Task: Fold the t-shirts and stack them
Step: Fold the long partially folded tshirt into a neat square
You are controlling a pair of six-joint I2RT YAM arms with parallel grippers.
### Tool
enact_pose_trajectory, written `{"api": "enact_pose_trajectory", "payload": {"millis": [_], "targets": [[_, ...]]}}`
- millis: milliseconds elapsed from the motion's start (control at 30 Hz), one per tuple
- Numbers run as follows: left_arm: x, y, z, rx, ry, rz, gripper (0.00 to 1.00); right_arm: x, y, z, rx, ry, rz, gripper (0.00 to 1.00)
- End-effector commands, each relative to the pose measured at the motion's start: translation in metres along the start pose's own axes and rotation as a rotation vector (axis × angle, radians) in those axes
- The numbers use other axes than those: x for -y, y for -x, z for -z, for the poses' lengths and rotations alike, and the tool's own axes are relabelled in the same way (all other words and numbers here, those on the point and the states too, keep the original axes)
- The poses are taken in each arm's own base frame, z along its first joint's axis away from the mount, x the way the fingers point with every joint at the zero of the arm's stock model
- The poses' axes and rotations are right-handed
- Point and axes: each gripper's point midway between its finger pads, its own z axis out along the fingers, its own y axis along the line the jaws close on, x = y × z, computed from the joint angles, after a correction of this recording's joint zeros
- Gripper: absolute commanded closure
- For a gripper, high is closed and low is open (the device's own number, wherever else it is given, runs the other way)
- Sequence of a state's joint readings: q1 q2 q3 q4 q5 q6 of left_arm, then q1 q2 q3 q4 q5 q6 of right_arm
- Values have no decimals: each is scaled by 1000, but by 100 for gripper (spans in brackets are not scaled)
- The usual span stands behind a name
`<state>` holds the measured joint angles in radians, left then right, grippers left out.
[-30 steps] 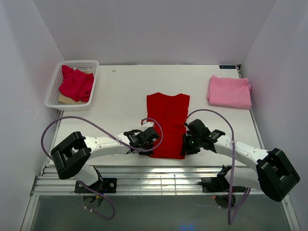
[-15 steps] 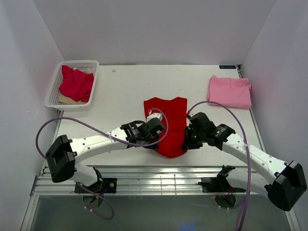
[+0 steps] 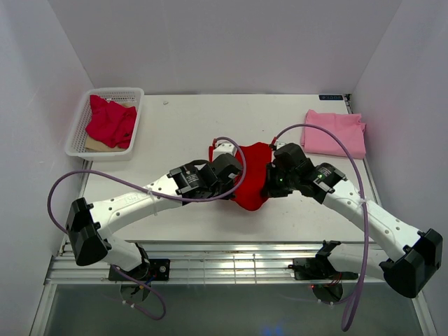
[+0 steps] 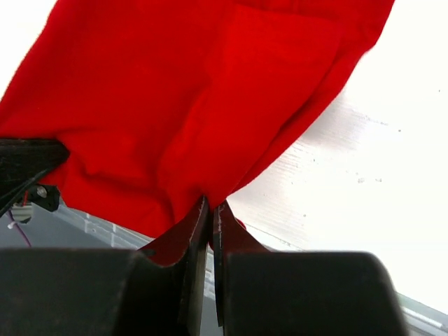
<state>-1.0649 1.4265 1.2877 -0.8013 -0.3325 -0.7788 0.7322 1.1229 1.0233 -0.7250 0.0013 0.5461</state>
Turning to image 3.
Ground red t shirt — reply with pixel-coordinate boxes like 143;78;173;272
209;139;272;211

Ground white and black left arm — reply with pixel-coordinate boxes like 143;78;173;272
66;145;246;280

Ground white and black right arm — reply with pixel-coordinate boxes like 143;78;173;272
262;143;443;298

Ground folded pink t shirt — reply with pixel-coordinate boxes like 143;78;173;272
301;110;366;160

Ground blue label on table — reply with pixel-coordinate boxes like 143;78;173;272
318;94;344;101

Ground crimson shirt in basket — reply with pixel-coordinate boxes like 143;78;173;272
85;95;137;149

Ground beige cloth in basket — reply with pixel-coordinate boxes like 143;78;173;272
85;136;126;153

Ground white plastic basket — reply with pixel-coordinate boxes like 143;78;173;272
65;87;144;162

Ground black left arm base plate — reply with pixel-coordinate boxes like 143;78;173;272
108;259;170;283

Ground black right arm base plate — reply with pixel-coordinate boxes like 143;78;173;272
288;258;358;280

